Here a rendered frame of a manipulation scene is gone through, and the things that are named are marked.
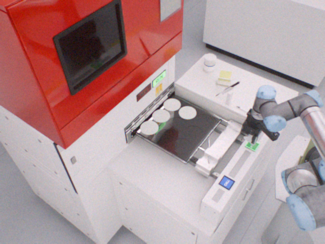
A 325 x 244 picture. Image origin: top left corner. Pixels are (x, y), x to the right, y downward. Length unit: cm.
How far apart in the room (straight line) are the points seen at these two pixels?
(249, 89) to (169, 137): 55
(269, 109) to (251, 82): 65
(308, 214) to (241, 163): 54
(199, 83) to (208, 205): 77
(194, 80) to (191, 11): 265
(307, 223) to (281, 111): 43
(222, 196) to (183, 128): 47
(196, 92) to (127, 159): 55
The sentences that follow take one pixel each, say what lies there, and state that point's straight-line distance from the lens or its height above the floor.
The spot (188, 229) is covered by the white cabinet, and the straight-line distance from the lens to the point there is 158.
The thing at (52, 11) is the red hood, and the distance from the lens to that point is 99.
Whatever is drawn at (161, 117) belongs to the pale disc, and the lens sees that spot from 176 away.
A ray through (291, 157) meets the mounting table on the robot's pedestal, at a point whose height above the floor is 82.
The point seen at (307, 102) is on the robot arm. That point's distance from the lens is 129.
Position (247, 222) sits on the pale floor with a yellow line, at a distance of 248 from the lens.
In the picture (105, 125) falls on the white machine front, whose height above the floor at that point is 111.
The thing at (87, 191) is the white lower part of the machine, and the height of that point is 78.
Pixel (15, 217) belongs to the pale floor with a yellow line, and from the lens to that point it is 267.
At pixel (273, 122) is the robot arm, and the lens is 127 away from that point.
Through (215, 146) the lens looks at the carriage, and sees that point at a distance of 168.
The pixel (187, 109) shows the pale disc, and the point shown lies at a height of 90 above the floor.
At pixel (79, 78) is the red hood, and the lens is 116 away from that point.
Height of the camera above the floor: 221
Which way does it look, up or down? 49 degrees down
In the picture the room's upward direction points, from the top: 1 degrees counter-clockwise
